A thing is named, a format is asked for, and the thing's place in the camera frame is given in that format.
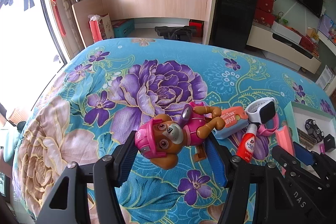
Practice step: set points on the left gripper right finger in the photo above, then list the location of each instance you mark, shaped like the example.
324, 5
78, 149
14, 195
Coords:
273, 203

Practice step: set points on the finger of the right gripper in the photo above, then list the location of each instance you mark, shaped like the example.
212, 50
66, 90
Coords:
286, 160
320, 164

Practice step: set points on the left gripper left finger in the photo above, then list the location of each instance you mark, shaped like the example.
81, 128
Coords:
67, 202

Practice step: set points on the gold patterned lighter box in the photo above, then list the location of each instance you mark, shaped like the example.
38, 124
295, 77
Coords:
305, 139

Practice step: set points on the black toy car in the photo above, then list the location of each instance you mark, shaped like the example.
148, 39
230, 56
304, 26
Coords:
314, 131

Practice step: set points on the red stain remover bottle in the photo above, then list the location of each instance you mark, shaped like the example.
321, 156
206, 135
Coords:
247, 144

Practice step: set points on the white smartwatch black screen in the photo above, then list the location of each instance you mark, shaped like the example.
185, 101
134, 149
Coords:
262, 110

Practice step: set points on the orange blue carrot knife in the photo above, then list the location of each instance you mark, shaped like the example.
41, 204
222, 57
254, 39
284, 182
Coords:
235, 119

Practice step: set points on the pink pup toy figure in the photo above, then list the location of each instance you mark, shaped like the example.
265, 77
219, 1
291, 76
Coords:
161, 139

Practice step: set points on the purple lighter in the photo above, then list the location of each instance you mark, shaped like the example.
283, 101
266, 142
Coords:
322, 148

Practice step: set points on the pink blue foam toy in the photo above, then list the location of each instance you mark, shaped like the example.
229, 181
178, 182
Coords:
283, 137

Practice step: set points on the teal shallow box tray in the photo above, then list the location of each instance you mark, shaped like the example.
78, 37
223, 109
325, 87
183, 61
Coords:
296, 114

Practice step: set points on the white side desk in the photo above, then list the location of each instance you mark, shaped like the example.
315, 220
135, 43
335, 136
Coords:
326, 71

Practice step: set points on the floral blue tablecloth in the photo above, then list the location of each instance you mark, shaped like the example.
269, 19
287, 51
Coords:
114, 86

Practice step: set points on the cream TV stand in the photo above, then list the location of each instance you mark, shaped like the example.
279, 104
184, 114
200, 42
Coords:
264, 39

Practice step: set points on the white flat box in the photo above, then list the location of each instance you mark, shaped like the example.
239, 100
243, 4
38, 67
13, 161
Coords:
286, 33

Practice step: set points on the red gift box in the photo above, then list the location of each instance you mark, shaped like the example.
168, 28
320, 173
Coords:
264, 18

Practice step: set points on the black bag on floor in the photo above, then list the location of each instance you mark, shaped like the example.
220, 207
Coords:
184, 33

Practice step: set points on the black water dispenser cabinet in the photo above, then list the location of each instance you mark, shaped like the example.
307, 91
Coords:
232, 23

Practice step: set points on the red gift bag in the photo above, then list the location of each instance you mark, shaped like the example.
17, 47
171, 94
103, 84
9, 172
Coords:
101, 27

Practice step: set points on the teal storage crate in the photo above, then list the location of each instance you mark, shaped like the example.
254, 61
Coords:
122, 28

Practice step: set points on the wooden desk with shelf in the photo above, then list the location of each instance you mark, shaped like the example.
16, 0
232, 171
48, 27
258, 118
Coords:
144, 1

